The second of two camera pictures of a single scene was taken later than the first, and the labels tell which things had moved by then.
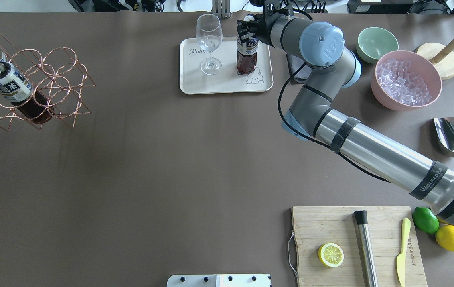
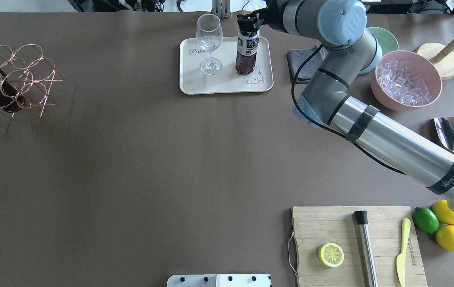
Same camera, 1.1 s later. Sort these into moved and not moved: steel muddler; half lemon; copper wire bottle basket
Moved: copper wire bottle basket
Not moved: steel muddler; half lemon
